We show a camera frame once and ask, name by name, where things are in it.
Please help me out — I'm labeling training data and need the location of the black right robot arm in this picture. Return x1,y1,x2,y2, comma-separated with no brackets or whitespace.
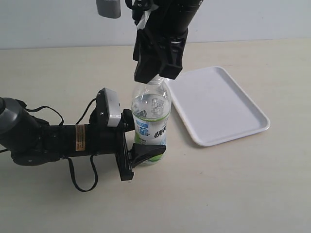
125,0,202,83

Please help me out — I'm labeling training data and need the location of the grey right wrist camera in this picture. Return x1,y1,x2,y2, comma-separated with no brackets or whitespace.
96,0,121,19

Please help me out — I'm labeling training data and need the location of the white rectangular plastic tray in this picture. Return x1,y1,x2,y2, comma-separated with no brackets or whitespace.
166,66,270,147

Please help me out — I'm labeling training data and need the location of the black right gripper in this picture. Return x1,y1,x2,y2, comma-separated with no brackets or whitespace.
133,27,189,83

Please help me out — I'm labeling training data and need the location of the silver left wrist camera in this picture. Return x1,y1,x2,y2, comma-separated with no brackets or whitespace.
100,88,121,128

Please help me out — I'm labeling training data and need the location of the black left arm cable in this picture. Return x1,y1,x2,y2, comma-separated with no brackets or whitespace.
24,98,99,192

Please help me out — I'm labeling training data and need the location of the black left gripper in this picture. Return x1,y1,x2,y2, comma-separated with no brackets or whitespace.
89,90,166,181

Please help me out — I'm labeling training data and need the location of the clear plastic drink bottle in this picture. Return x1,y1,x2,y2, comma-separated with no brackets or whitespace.
131,75,173,166

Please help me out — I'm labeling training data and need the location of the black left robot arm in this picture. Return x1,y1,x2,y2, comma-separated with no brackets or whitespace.
0,88,166,181

